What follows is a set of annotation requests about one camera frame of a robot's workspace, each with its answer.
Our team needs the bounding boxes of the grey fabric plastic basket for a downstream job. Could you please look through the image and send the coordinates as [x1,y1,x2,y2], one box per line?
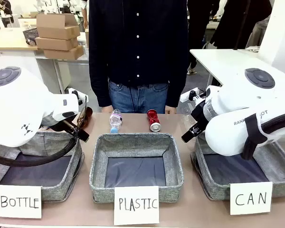
[89,132,185,204]

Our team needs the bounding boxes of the clear plastic bottle pink label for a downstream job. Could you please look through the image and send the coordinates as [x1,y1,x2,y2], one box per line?
[108,108,123,134]

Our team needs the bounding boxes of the black arm hose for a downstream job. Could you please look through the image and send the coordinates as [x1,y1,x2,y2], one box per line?
[0,136,80,167]
[241,110,285,161]

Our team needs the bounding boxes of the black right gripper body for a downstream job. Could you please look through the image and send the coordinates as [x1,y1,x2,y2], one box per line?
[190,102,209,130]

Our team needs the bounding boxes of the black right arm hose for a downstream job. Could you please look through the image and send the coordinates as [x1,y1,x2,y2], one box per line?
[241,110,285,161]

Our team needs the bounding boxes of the person in dark trousers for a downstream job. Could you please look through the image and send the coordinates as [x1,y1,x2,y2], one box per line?
[187,0,219,76]

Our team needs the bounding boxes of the grey fabric can basket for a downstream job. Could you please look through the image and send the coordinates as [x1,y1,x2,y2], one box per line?
[190,132,285,201]

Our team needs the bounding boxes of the brown glass bottle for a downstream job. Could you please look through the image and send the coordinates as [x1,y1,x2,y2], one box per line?
[76,106,94,130]

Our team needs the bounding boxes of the person's left forearm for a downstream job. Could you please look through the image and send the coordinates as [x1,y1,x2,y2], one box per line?
[166,54,190,109]

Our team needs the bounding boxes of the wooden background table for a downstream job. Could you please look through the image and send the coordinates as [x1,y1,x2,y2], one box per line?
[0,28,38,51]

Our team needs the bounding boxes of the paper label PLASTIC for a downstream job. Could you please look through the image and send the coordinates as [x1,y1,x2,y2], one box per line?
[113,186,160,226]

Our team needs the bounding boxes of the red drink can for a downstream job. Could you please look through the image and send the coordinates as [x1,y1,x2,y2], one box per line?
[146,109,162,133]

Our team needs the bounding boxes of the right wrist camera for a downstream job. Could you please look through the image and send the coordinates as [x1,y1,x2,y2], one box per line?
[180,87,207,103]

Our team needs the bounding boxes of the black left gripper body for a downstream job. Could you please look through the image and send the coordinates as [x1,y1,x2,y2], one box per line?
[61,119,79,136]

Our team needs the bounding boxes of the black left arm hose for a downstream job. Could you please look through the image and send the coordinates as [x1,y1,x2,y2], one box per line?
[0,136,80,167]

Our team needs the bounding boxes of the person in dark shirt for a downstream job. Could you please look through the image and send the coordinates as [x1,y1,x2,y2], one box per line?
[88,0,190,114]

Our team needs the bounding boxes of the open cardboard box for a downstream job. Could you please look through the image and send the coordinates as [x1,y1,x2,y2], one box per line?
[36,13,81,40]

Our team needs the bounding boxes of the paper label CAN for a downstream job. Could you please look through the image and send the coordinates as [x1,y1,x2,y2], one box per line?
[229,181,273,216]

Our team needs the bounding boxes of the person in black coat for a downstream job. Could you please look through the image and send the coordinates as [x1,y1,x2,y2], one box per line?
[210,0,273,50]

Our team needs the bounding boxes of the white plastic crate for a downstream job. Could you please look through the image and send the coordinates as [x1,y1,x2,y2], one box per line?
[18,18,38,29]

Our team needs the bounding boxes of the flat cardboard box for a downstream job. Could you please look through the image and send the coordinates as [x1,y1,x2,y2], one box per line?
[35,37,79,51]
[43,45,84,60]

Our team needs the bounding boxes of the black mesh crate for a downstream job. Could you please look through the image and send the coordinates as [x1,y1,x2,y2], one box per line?
[22,28,39,46]

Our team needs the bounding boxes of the paper label BOTTLE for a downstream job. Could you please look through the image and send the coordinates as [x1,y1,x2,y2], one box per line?
[0,184,43,219]

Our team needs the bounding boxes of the grey fabric bottle basket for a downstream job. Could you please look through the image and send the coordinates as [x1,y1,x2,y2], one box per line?
[0,129,86,202]

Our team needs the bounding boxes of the person's right forearm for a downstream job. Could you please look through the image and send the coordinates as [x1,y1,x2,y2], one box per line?
[88,54,111,109]

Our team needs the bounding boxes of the white desk under boxes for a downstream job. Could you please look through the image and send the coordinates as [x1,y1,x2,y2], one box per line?
[35,32,90,95]

